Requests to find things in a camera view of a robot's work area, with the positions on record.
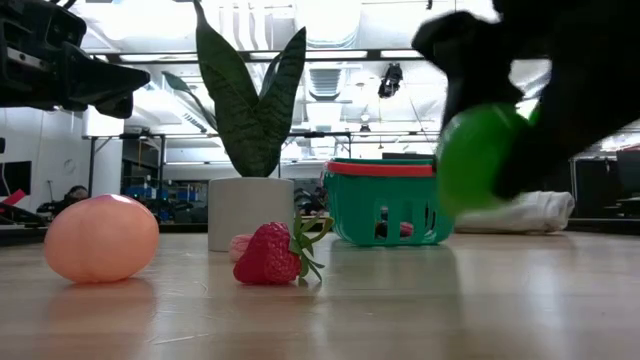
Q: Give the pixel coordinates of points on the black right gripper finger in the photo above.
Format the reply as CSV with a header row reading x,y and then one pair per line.
x,y
537,160
475,60

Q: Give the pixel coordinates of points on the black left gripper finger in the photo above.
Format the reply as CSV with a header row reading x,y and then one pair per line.
x,y
115,106
100,77

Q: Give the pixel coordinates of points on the green plastic ball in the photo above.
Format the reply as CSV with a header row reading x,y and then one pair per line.
x,y
472,160

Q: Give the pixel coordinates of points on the orange toy peach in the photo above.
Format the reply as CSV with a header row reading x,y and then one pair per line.
x,y
100,240

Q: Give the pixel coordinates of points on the small pink toy fruit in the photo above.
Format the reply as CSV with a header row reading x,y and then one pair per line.
x,y
240,246
406,229

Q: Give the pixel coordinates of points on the white folded towel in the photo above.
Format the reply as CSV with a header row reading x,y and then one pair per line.
x,y
530,215

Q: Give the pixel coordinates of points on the black cabinets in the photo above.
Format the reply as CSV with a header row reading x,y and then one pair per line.
x,y
600,190

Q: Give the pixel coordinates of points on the blue storage bins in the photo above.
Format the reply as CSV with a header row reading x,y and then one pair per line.
x,y
142,192

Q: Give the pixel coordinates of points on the person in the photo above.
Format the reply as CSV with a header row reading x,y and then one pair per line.
x,y
77,194

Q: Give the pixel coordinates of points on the green snake plant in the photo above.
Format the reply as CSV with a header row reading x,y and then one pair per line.
x,y
250,120

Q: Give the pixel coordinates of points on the white plant pot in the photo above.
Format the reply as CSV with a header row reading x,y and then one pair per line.
x,y
250,210

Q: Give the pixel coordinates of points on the red toy strawberry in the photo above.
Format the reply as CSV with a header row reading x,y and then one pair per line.
x,y
267,255

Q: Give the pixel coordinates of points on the black background table frame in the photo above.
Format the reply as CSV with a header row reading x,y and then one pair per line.
x,y
92,165

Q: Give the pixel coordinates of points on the black hanging ceiling camera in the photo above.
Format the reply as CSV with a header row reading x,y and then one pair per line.
x,y
390,82

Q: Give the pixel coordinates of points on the black wall monitor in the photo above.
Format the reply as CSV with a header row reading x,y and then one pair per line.
x,y
15,177

